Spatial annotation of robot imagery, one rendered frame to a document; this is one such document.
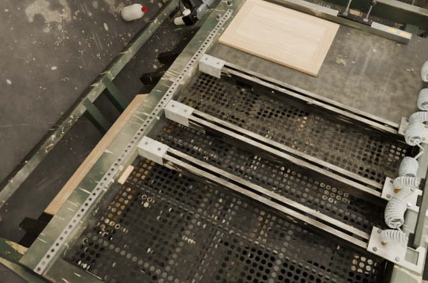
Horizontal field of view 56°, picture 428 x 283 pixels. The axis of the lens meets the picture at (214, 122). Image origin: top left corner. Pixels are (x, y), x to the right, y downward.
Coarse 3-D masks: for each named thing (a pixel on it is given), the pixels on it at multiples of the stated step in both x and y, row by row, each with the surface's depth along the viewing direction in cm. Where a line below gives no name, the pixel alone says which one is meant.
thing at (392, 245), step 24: (144, 144) 175; (192, 168) 168; (216, 168) 169; (240, 192) 163; (264, 192) 162; (288, 216) 159; (312, 216) 158; (336, 240) 156; (360, 240) 152; (384, 240) 141; (408, 240) 135; (408, 264) 143
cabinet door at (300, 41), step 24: (240, 24) 231; (264, 24) 232; (288, 24) 232; (312, 24) 233; (336, 24) 233; (240, 48) 221; (264, 48) 220; (288, 48) 220; (312, 48) 221; (312, 72) 210
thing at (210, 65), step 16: (208, 64) 204; (224, 64) 205; (240, 80) 202; (256, 80) 199; (272, 80) 199; (272, 96) 200; (288, 96) 195; (304, 96) 196; (320, 96) 193; (320, 112) 193; (336, 112) 188; (352, 112) 189; (368, 128) 186; (384, 128) 183; (400, 128) 178; (400, 144) 185
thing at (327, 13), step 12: (276, 0) 244; (288, 0) 242; (300, 0) 242; (312, 12) 239; (324, 12) 236; (336, 12) 236; (348, 24) 234; (360, 24) 231; (372, 24) 230; (384, 36) 230; (396, 36) 226
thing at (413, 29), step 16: (304, 0) 254; (416, 32) 239; (224, 144) 189; (208, 160) 183; (176, 224) 165; (160, 240) 161; (176, 240) 162; (160, 256) 157; (144, 272) 154; (336, 272) 155
